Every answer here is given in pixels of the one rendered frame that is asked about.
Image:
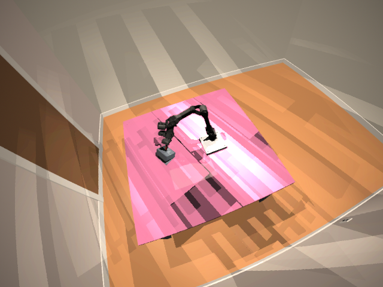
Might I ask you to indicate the dark grey sloped panel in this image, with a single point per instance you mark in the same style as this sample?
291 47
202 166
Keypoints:
165 156

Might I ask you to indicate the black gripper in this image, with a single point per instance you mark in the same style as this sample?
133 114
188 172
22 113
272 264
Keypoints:
168 137

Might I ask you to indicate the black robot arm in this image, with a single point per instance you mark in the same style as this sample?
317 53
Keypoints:
174 120

